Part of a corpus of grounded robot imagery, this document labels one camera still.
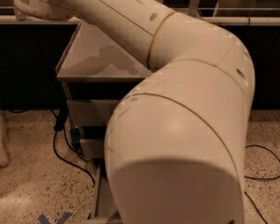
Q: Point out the grey metal drawer cabinet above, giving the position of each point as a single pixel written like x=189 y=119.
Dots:
x=94 y=67

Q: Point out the top grey drawer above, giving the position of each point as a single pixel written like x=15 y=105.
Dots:
x=91 y=112

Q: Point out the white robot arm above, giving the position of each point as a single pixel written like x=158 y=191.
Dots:
x=175 y=144

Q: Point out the middle grey drawer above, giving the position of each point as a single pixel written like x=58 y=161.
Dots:
x=92 y=148

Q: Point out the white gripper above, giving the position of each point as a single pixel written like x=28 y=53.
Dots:
x=42 y=4

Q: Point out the bottom grey open drawer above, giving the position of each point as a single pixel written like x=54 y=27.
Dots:
x=104 y=210

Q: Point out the blue power adapter box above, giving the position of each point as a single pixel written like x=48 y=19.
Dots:
x=75 y=136

